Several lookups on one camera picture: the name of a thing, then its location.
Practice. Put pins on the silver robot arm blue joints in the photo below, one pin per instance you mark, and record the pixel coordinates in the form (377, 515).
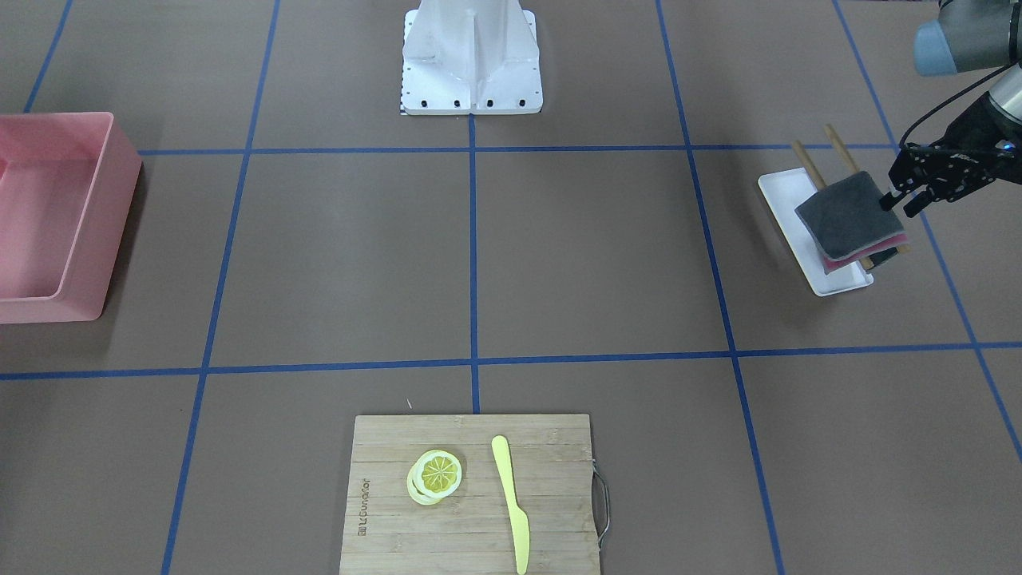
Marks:
(974, 35)

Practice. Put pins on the yellow plastic knife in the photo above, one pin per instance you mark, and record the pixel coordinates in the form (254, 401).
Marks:
(518, 520)

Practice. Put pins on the wooden stick near tray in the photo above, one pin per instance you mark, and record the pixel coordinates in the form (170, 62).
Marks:
(806, 164)

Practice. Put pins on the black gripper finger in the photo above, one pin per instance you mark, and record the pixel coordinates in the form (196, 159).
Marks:
(921, 199)
(891, 198)

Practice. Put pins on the wooden stick far side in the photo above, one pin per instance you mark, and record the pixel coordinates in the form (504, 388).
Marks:
(842, 149)

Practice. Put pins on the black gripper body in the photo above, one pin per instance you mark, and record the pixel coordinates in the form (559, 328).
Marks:
(968, 128)

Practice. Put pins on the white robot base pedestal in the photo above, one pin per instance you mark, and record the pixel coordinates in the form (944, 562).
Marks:
(470, 57)

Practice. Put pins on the white rectangular tray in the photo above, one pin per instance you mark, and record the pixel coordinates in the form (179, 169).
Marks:
(783, 192)

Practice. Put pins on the wooden cutting board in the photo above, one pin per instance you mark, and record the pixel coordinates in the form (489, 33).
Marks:
(385, 532)

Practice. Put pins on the pink plastic bin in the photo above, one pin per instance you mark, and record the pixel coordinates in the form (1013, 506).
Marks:
(68, 181)

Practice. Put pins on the yellow lemon slices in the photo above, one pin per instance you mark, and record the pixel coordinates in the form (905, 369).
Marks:
(434, 476)

